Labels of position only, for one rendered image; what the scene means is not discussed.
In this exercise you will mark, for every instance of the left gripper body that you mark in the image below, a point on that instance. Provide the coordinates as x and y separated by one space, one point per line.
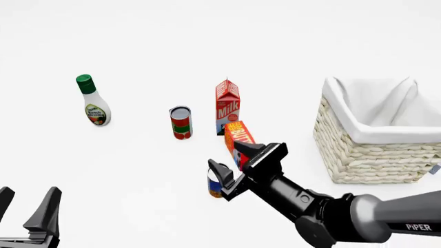
24 242

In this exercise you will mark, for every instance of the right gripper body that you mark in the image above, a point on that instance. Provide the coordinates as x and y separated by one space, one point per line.
263 168

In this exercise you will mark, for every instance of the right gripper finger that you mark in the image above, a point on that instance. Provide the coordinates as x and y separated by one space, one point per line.
222 173
248 149

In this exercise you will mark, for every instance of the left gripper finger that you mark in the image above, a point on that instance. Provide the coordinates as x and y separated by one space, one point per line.
46 214
5 202

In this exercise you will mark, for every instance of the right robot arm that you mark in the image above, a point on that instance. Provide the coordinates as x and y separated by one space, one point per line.
344 214

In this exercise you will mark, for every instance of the alphabet soup can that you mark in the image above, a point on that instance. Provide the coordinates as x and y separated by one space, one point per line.
215 186

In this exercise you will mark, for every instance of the woven basket with white liner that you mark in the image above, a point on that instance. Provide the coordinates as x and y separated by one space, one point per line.
365 160

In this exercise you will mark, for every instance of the orange butter box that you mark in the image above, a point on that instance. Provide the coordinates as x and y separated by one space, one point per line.
238 132

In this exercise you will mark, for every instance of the red and white milk carton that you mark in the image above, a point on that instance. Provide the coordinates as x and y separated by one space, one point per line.
227 111

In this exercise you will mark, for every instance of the red tomato sauce can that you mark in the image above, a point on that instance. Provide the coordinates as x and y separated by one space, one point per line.
181 124

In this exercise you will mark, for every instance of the white salad dressing bottle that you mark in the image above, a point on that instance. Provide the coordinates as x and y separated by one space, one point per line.
97 108

